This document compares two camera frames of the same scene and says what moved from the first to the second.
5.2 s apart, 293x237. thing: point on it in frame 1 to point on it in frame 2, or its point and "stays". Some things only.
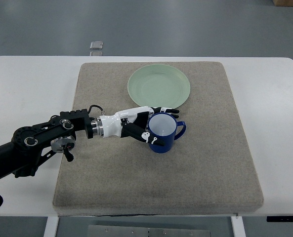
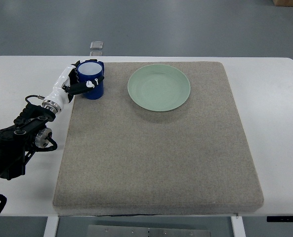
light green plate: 159,85 stays
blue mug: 163,125 to 90,70
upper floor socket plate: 96,45 stays
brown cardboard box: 289,3 stays
